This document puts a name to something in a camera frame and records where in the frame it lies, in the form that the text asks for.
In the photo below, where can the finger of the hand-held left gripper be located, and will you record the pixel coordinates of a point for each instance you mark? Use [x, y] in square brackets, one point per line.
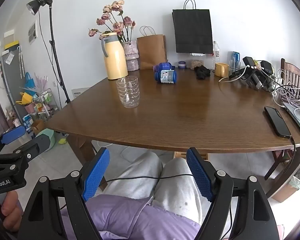
[41, 143]
[13, 134]

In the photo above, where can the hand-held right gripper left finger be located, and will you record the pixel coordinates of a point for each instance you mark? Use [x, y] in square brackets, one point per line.
[95, 175]

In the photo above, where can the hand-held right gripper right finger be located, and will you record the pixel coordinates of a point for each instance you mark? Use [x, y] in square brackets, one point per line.
[198, 175]

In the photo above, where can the blue cup with purple lid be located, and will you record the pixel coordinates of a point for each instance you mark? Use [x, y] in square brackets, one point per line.
[166, 76]

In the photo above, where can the clear plastic cup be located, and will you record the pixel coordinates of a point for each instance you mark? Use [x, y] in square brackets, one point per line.
[128, 98]

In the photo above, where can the person's left hand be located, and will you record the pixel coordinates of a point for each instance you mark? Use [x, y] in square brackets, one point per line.
[12, 212]

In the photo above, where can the person's right leg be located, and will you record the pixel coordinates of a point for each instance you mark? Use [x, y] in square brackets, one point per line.
[177, 187]

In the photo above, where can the person's leg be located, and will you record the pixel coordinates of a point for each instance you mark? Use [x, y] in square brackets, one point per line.
[137, 177]
[177, 187]

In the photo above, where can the wooden crate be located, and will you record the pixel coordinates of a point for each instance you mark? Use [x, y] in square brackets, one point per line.
[180, 154]

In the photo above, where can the yellow bag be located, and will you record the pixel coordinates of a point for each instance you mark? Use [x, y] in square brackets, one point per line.
[26, 98]

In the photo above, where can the white rolling cart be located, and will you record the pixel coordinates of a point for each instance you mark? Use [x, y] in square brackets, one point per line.
[46, 102]

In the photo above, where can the person's left leg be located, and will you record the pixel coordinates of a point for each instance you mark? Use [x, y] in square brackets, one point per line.
[137, 177]

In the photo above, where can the grey refrigerator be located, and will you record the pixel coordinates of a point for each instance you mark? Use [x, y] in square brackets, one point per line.
[10, 80]

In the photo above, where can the blue bag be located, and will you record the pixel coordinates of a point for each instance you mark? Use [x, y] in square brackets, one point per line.
[29, 80]

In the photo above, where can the purple jacket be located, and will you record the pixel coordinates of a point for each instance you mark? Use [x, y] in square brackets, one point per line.
[130, 220]

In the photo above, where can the cardboard box with green liner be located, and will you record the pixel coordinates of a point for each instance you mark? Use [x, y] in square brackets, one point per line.
[290, 185]

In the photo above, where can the black smartphone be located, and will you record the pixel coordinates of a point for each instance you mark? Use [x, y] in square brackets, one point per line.
[277, 122]

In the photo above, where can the black gloves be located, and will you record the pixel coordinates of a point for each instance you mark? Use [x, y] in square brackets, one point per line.
[202, 72]

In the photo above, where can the yellow mug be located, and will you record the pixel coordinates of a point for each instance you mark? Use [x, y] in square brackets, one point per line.
[221, 70]

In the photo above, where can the black power strip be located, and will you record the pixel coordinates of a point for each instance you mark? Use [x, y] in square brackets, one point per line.
[237, 73]

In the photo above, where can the clear glass jar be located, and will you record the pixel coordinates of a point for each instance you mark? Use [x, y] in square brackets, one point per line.
[197, 64]

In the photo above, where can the small purple jar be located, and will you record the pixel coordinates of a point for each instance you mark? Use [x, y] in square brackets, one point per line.
[182, 65]

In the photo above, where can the black charger dock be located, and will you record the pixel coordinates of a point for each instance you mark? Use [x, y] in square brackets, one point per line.
[252, 77]

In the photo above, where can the yellow thermos jug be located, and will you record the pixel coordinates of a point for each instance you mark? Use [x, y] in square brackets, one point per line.
[115, 60]

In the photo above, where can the grey laptop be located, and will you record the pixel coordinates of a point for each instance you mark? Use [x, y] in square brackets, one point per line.
[296, 120]

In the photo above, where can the glass with blue items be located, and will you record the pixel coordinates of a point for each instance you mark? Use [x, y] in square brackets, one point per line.
[235, 61]

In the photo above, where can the clear water bottle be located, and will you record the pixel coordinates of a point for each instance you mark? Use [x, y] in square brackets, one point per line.
[216, 56]

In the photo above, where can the pink glass vase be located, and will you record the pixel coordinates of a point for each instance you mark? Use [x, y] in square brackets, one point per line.
[131, 55]

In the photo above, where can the black power adapter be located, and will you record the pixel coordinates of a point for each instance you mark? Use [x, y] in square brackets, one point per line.
[267, 67]

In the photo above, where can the brown paper bag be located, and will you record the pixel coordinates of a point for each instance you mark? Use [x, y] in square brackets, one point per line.
[151, 52]

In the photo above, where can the wooden chair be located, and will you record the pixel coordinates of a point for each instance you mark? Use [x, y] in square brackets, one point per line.
[291, 72]

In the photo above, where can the dried pink flower bouquet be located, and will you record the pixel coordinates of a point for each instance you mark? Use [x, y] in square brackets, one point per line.
[115, 25]

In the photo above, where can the black paper bag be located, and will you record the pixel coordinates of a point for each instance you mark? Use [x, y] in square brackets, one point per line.
[192, 30]

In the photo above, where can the white wall heater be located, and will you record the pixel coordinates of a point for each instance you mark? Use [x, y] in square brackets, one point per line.
[80, 93]

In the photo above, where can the white wall vent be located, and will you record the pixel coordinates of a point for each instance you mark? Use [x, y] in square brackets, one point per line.
[32, 32]

